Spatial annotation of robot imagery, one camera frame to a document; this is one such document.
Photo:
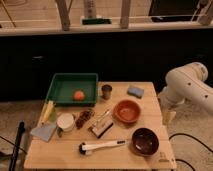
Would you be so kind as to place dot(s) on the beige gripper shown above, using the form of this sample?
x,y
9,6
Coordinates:
x,y
168,116

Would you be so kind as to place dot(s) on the blue sponge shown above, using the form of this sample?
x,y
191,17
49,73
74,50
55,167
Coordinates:
x,y
135,91

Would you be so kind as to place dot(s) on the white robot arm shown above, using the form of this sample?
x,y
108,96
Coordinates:
x,y
185,82

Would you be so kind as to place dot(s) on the orange bowl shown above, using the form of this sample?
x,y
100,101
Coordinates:
x,y
127,111

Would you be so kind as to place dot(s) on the metal spoon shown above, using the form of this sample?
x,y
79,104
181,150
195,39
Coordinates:
x,y
106,113

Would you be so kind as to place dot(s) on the small metal cup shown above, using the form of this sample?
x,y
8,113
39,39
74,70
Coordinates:
x,y
106,91

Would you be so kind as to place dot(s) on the black and wood block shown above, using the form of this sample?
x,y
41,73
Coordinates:
x,y
101,128

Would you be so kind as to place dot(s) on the brown dried food piece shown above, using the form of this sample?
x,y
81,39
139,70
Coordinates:
x,y
84,117

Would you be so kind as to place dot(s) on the white dish brush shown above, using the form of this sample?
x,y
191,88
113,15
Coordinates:
x,y
85,149

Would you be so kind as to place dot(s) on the orange ball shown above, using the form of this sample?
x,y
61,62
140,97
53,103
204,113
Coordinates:
x,y
79,95

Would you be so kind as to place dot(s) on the white round container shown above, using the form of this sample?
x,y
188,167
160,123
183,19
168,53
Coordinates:
x,y
66,122

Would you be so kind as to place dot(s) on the green plastic tray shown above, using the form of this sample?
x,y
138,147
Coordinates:
x,y
64,85

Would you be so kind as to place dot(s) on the grey cloth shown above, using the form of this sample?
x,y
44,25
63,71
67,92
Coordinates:
x,y
44,131

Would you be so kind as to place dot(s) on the green base block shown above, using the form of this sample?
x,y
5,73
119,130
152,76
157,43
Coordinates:
x,y
96,21

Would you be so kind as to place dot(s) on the black pole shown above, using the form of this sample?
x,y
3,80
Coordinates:
x,y
21,130

